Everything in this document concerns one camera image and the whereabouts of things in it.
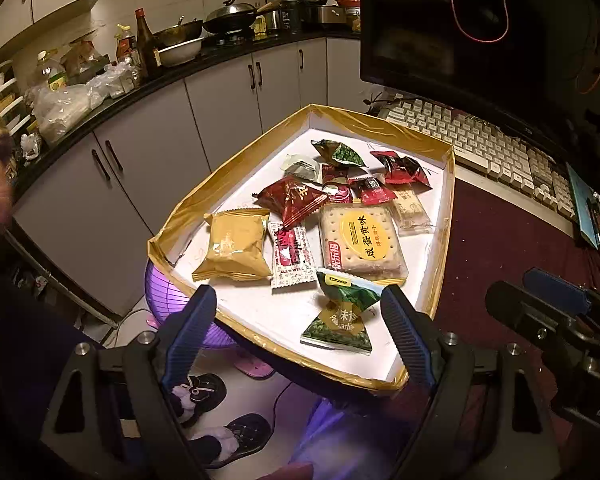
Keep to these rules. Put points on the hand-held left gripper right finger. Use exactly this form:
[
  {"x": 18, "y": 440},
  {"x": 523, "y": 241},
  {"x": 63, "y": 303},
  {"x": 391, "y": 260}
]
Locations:
[{"x": 410, "y": 335}]

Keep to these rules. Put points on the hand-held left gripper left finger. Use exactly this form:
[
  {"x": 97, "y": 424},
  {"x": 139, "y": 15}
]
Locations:
[{"x": 190, "y": 330}]

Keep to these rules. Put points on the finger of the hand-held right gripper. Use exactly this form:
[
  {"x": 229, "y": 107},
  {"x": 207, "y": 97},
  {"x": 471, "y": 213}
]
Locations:
[
  {"x": 520, "y": 307},
  {"x": 555, "y": 290}
]

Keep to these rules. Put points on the large green pea packet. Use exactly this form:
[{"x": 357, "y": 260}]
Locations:
[{"x": 340, "y": 330}]

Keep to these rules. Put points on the white box with yellow tape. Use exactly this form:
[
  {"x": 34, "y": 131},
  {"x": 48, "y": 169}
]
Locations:
[{"x": 260, "y": 320}]

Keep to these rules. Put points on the gold snack packet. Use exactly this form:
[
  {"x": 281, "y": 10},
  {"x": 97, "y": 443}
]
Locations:
[{"x": 235, "y": 245}]

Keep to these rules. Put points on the white and red snack packet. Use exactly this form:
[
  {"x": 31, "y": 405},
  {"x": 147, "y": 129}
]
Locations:
[{"x": 292, "y": 260}]

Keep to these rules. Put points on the red packet with black label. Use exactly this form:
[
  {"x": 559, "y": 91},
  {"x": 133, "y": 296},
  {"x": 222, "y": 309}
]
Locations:
[{"x": 375, "y": 191}]

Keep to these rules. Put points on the red packet with dark centre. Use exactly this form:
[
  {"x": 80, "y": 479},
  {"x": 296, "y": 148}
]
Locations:
[{"x": 400, "y": 170}]

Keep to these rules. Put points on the small red snack packet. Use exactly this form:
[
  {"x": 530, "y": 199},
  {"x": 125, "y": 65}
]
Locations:
[{"x": 335, "y": 172}]

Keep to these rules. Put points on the small green snack packet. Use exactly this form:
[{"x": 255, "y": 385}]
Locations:
[{"x": 342, "y": 152}]

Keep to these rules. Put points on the pale green snack packet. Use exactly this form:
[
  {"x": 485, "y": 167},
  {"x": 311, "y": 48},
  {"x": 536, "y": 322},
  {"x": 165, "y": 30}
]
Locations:
[{"x": 300, "y": 169}]

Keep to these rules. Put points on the purple lit electric fan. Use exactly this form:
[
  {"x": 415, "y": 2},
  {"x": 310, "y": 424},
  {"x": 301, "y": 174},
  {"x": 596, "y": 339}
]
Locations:
[{"x": 180, "y": 305}]

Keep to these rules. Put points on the black slipper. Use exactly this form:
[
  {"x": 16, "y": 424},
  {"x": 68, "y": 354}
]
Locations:
[
  {"x": 205, "y": 392},
  {"x": 242, "y": 435}
]

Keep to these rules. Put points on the dark red tablecloth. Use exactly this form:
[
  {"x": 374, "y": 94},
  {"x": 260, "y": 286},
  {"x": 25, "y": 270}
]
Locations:
[{"x": 505, "y": 240}]

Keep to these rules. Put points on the pink slipper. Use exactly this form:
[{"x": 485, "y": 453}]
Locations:
[{"x": 252, "y": 364}]

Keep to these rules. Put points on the black pen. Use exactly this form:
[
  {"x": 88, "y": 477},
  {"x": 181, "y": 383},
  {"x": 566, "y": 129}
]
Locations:
[{"x": 596, "y": 225}]

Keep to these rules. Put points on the light blue notebook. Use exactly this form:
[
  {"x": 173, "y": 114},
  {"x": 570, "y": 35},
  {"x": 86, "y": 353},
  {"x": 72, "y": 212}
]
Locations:
[{"x": 580, "y": 205}]

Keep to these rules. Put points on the square cracker packet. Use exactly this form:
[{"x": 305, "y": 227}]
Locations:
[{"x": 362, "y": 240}]

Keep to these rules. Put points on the beige biscuit packet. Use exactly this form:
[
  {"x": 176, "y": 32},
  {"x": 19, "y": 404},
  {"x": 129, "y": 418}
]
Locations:
[{"x": 410, "y": 210}]

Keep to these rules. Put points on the small red candy packet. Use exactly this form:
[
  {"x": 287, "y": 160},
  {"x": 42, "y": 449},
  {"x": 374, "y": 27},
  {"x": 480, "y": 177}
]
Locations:
[{"x": 337, "y": 193}]

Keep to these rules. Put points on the beige computer keyboard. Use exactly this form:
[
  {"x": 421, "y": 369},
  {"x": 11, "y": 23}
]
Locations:
[{"x": 480, "y": 145}]

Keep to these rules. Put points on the dark red patterned packet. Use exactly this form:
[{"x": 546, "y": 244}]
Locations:
[{"x": 290, "y": 200}]

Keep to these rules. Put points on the grey lower kitchen cabinets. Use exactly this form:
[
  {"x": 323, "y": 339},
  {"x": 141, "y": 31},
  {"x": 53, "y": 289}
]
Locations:
[{"x": 145, "y": 150}]

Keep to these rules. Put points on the pile of plastic bags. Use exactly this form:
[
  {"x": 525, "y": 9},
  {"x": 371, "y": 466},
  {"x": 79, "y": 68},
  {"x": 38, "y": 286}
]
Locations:
[{"x": 75, "y": 100}]

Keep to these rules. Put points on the white bowl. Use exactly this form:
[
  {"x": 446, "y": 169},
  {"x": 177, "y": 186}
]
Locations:
[{"x": 180, "y": 51}]

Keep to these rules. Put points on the black computer monitor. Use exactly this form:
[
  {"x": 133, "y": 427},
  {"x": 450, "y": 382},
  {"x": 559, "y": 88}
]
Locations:
[{"x": 430, "y": 35}]

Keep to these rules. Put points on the black kitchen counter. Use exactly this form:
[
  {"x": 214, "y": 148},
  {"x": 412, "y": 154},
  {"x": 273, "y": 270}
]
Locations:
[{"x": 220, "y": 47}]

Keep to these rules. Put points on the brown glass bottle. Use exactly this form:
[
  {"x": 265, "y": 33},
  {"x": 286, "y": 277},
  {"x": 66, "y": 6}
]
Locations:
[{"x": 145, "y": 42}]

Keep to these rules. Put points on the red label sauce bottle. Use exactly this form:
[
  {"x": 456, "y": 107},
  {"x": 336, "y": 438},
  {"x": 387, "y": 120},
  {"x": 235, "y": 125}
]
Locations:
[{"x": 125, "y": 44}]

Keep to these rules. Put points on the clear oil bottle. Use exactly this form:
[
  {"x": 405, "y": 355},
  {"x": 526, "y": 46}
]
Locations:
[{"x": 50, "y": 70}]

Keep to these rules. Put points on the dark frying pan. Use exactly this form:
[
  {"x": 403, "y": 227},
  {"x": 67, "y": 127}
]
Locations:
[{"x": 180, "y": 32}]

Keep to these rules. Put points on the white dish rack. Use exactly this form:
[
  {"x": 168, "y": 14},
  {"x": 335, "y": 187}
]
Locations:
[{"x": 2, "y": 95}]

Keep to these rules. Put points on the wok with lid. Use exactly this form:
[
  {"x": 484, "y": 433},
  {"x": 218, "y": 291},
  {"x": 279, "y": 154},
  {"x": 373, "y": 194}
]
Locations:
[{"x": 230, "y": 17}]

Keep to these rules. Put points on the black canister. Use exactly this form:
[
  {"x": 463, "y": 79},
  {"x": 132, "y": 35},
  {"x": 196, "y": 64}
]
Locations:
[{"x": 290, "y": 16}]

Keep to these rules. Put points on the steel pot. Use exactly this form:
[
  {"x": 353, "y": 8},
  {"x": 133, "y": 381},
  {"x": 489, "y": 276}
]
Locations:
[{"x": 330, "y": 14}]

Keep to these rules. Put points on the red bowl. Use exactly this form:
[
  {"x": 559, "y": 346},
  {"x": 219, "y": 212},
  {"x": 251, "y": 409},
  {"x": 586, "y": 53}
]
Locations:
[{"x": 347, "y": 1}]

